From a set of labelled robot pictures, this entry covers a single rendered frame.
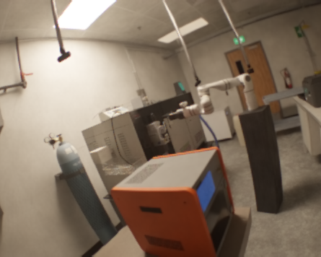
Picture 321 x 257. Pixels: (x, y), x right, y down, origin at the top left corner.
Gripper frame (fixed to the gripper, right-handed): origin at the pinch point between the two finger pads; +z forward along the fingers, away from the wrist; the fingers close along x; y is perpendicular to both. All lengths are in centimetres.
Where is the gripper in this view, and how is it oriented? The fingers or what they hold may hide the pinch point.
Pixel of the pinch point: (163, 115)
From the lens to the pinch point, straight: 133.5
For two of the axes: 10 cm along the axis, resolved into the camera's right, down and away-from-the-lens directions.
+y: 3.3, 9.3, 1.3
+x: 5.1, -2.9, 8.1
